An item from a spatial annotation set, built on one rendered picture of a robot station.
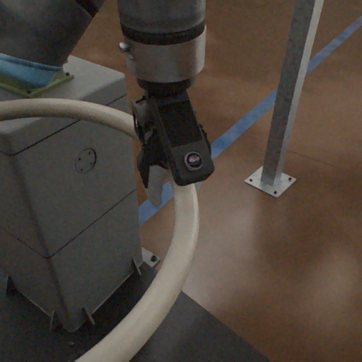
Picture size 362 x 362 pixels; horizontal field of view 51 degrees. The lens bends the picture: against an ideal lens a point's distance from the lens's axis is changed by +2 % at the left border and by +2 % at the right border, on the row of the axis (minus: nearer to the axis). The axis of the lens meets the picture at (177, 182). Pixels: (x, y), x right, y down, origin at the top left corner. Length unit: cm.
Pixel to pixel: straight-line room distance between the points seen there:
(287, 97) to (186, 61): 138
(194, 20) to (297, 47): 130
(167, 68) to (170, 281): 22
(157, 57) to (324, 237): 155
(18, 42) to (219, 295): 127
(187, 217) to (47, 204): 67
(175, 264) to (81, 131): 70
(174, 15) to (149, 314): 28
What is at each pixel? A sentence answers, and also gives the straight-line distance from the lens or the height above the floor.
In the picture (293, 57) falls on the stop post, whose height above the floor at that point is 69.
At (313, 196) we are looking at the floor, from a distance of 205.
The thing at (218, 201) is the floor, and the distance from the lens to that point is 191.
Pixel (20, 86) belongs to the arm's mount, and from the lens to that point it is 104.
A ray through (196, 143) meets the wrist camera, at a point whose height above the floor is 105.
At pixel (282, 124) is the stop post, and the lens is 183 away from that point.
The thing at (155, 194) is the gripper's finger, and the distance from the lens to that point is 53.
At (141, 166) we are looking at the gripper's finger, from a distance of 49.
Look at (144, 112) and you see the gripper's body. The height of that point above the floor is 105.
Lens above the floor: 129
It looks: 40 degrees down
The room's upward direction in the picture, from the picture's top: straight up
